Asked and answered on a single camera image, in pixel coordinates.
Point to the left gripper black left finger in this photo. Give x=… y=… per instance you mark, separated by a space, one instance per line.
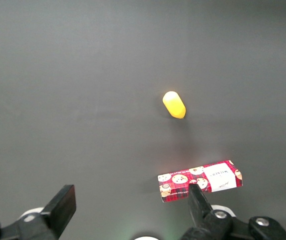
x=60 y=205

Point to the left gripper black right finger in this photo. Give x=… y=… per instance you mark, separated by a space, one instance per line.
x=199 y=212

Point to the red plaid cookie box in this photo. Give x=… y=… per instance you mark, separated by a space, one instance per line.
x=178 y=185

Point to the yellow lemon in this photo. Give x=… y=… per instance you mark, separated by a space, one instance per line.
x=173 y=104

